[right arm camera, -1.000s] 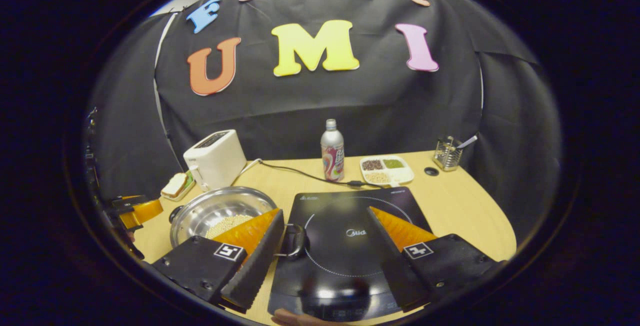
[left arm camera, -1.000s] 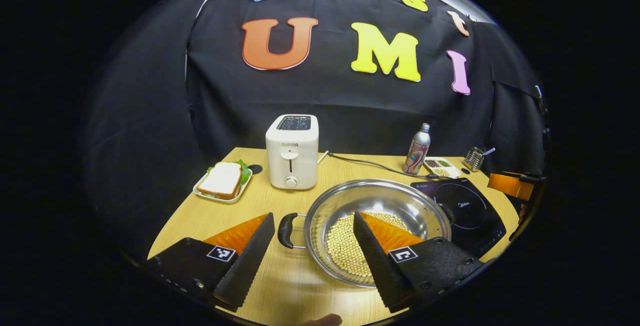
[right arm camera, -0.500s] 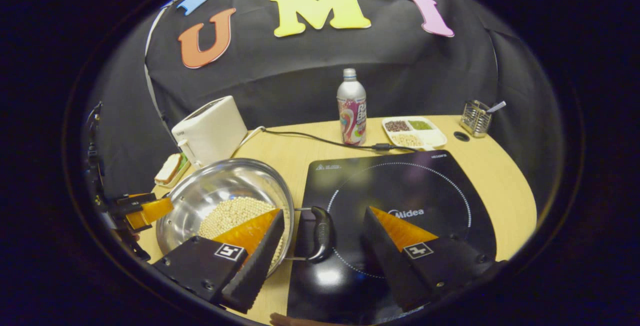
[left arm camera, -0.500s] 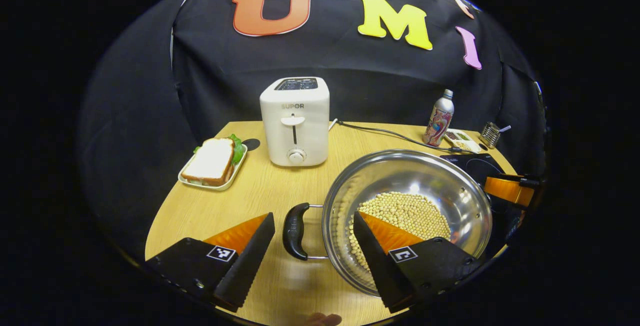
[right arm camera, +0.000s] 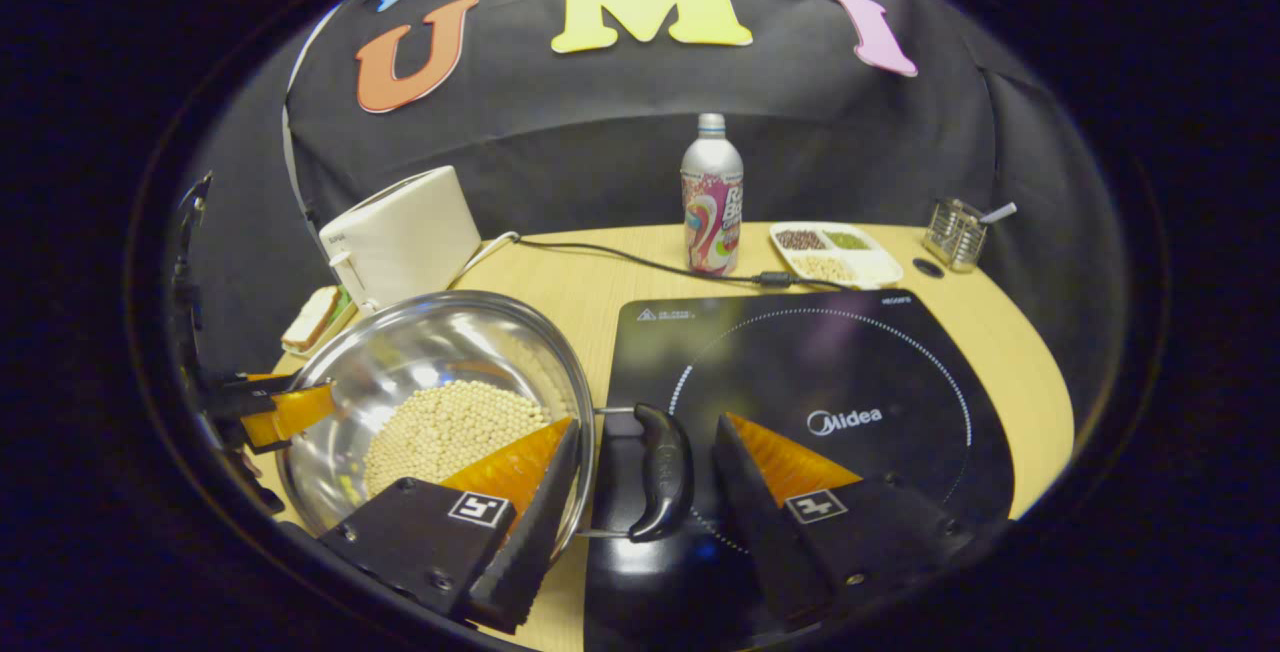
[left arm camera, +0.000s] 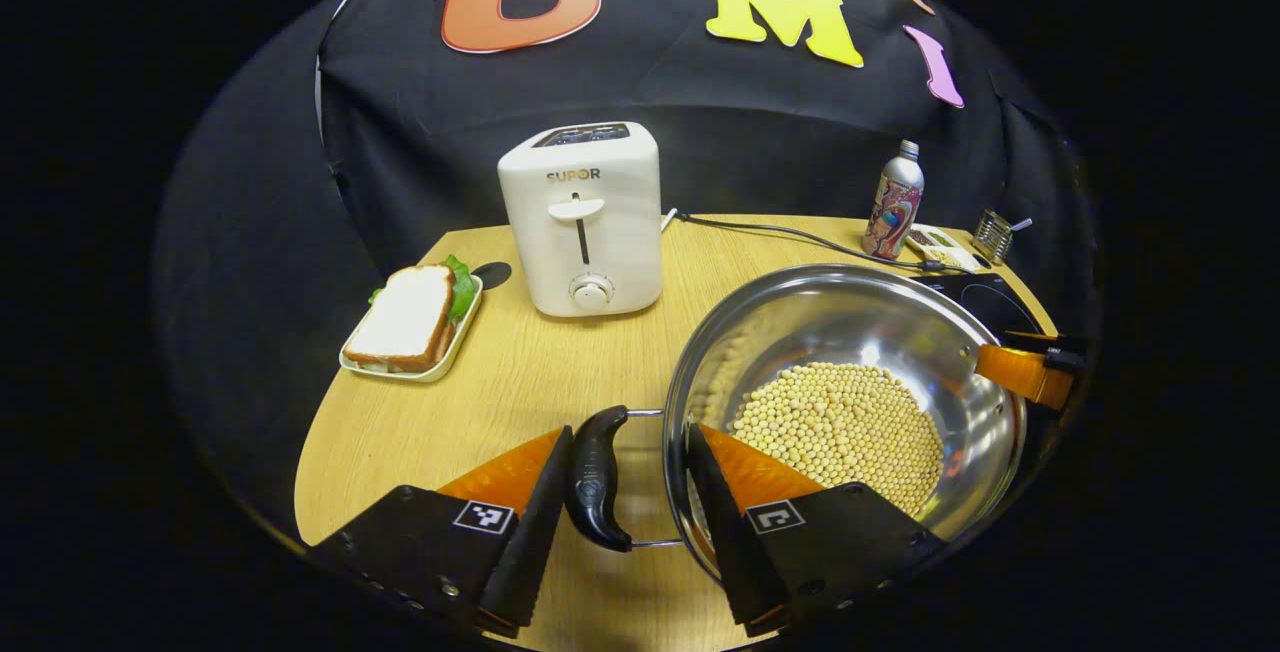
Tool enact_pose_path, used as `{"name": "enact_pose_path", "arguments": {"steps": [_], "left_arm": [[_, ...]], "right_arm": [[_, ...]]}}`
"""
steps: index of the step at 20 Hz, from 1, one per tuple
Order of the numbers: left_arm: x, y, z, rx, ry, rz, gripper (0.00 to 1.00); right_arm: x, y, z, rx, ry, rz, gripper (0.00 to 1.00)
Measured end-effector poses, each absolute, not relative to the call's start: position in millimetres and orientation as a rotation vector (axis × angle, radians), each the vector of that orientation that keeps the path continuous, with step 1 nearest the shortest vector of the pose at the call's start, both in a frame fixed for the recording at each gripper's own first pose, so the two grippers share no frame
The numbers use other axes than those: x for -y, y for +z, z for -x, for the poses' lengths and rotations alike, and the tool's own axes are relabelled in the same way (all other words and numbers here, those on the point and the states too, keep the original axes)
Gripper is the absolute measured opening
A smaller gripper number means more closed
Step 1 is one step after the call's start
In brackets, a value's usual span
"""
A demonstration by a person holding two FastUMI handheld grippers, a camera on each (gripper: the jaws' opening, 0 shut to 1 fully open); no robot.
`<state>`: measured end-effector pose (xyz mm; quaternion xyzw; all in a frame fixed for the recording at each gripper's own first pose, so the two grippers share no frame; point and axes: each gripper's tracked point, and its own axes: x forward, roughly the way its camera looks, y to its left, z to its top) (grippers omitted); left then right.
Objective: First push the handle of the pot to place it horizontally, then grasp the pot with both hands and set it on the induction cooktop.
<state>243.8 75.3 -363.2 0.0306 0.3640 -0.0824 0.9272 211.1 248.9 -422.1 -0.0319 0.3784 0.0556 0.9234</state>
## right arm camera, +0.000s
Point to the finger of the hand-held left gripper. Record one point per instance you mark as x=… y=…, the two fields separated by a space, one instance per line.
x=290 y=412

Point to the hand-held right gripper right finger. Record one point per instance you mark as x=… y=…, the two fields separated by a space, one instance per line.
x=755 y=532

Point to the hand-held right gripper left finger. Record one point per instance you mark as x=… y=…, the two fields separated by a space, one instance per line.
x=530 y=562

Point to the stainless steel pot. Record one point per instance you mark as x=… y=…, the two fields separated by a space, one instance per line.
x=420 y=352

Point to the pile of yellow soybeans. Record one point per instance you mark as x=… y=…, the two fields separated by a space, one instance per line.
x=450 y=427

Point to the black induction cooktop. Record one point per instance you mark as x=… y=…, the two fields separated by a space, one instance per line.
x=850 y=362

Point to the toast sandwich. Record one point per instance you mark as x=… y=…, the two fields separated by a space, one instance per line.
x=312 y=317

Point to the white toaster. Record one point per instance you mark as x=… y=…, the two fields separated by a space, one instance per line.
x=410 y=232

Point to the pile of pale beans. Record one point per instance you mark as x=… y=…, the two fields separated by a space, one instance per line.
x=825 y=268

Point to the white divided plate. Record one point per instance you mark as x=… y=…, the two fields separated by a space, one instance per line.
x=880 y=267

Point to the pile of red beans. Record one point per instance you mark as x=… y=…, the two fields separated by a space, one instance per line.
x=802 y=240

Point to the pile of green beans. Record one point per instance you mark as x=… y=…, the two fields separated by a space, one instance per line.
x=848 y=241

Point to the black desk grommet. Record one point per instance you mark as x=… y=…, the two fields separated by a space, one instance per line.
x=928 y=268

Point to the silver drink bottle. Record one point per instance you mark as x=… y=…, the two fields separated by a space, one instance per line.
x=712 y=212

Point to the black backdrop cloth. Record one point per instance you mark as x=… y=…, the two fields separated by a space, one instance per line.
x=600 y=152

